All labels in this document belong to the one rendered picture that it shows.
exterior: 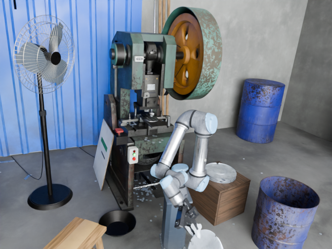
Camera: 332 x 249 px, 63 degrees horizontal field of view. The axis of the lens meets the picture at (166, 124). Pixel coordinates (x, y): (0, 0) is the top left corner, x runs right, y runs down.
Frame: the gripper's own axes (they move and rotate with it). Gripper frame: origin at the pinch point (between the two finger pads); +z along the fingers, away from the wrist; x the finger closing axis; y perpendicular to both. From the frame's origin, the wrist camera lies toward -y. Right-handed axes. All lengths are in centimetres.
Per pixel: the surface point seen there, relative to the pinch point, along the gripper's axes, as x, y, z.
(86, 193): 134, 36, -57
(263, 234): 13, 74, 43
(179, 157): 54, 87, -39
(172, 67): 11, 90, -108
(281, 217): -9, 72, 33
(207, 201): 46, 79, 5
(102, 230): 57, -12, -27
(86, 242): 57, -25, -27
